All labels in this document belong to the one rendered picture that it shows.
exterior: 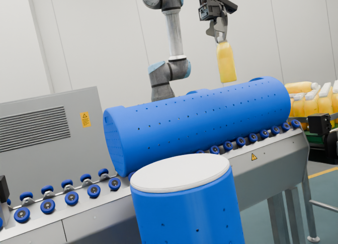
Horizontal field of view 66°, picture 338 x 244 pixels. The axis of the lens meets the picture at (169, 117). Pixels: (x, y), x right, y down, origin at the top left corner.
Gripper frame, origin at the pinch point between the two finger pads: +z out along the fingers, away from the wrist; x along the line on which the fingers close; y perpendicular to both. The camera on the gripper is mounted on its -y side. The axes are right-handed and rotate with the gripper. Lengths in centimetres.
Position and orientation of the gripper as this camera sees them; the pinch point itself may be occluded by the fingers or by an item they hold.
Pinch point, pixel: (222, 38)
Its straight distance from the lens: 115.0
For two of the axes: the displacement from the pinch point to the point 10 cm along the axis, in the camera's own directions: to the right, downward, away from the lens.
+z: 1.7, 9.8, 0.9
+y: -9.0, 1.9, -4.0
